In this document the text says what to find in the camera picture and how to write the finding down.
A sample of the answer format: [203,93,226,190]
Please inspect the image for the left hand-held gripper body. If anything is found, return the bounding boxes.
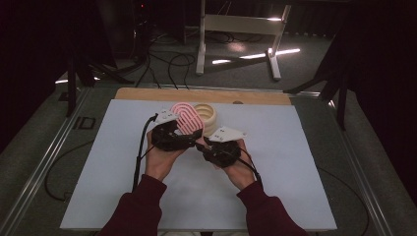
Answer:
[150,109,195,152]

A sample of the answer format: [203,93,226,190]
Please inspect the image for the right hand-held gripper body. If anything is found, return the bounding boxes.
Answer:
[202,126,248,169]

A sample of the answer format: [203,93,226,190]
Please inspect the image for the pink hairbrush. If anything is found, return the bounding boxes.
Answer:
[170,101,206,146]

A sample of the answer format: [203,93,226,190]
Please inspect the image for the cream ribbed round holder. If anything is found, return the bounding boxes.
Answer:
[193,103,218,138]

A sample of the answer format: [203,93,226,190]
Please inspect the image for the person's left hand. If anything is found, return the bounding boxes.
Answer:
[145,132,189,183]

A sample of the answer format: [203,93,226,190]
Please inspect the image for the person's right hand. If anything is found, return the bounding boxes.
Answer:
[213,139,258,192]

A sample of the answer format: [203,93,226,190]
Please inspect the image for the pale blue table mat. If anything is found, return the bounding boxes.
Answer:
[59,98,338,231]

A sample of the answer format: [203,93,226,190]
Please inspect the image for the black stand legs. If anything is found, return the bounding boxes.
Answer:
[283,32,352,132]
[53,48,136,118]

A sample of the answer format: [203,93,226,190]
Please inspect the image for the left hand-held gripper cable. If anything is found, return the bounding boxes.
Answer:
[132,113,159,194]

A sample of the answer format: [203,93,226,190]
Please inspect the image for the hand-held gripper cable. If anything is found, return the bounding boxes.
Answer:
[132,113,159,194]
[238,147,265,191]

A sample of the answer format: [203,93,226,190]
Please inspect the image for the right hand-held gripper cable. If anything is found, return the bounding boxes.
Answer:
[238,147,265,191]

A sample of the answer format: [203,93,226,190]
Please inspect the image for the black floor cable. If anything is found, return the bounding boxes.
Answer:
[135,30,162,89]
[166,52,197,90]

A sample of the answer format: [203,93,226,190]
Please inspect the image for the black floor bracket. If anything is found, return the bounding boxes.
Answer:
[72,116,97,131]

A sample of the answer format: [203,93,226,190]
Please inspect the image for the white metal stand frame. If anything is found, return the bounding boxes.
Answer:
[195,0,292,82]

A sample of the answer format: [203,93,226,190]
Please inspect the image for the metal floor rail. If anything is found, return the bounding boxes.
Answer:
[0,87,92,236]
[328,97,396,236]

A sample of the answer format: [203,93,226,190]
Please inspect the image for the black cable loop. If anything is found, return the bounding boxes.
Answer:
[43,141,95,202]
[317,166,371,236]

